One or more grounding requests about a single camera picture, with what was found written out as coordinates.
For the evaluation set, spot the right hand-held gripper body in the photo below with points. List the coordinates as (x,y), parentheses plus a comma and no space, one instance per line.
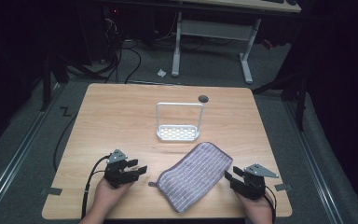
(252,181)

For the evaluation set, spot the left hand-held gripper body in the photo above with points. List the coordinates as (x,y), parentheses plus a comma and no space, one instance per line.
(118,173)

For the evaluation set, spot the purple striped cleaning cloth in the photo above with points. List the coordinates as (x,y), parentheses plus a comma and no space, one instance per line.
(194,176)

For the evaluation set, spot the white towel rack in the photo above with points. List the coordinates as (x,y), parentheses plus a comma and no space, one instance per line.
(178,124)

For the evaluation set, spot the person's left hand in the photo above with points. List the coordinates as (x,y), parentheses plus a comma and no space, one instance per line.
(107,195)

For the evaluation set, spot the person's right hand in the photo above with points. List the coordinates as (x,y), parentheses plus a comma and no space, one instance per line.
(256,207)

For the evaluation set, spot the grey tape piece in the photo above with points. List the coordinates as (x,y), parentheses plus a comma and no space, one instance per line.
(283,187)
(52,191)

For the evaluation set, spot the crumpled white paper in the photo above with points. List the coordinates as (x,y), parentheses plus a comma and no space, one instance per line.
(161,73)

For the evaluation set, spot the black stand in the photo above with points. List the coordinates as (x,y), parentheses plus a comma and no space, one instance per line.
(295,90)
(51,77)

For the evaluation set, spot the white-legged desk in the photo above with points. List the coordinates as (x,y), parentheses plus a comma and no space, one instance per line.
(217,31)

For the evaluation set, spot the metal floor rail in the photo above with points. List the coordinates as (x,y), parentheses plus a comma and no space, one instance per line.
(15,155)
(312,161)

